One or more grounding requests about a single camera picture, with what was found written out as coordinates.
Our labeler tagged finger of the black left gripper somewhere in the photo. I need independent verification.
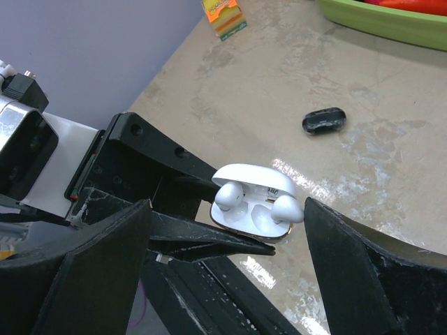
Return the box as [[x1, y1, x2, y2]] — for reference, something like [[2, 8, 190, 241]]
[[148, 211, 275, 262], [80, 112, 218, 223]]

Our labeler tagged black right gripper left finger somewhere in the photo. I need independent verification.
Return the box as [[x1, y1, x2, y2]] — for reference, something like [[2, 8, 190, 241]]
[[1, 200, 151, 334]]

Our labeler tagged orange yellow sponge pack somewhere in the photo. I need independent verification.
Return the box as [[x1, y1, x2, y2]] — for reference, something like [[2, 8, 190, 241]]
[[201, 0, 247, 41]]

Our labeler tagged green plastic basket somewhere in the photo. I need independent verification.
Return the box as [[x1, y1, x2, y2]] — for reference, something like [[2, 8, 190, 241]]
[[316, 1, 446, 51]]

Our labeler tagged white earbud charging case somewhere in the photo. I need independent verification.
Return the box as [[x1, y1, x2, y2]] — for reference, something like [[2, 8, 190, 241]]
[[210, 163, 302, 242]]

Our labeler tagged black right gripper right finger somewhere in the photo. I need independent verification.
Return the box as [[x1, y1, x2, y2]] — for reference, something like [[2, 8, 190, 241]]
[[304, 198, 446, 334]]

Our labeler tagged orange carrot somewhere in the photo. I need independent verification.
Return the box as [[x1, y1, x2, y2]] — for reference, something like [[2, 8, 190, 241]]
[[379, 0, 446, 16]]

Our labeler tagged white earbud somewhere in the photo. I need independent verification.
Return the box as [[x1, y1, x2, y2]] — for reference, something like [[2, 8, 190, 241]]
[[270, 195, 304, 224], [214, 181, 244, 211]]

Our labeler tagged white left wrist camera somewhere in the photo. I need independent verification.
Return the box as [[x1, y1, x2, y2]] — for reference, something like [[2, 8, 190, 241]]
[[1, 62, 103, 226]]

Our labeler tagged black earbud charging case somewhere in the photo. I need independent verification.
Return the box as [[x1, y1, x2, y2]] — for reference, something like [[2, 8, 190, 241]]
[[302, 107, 347, 135]]

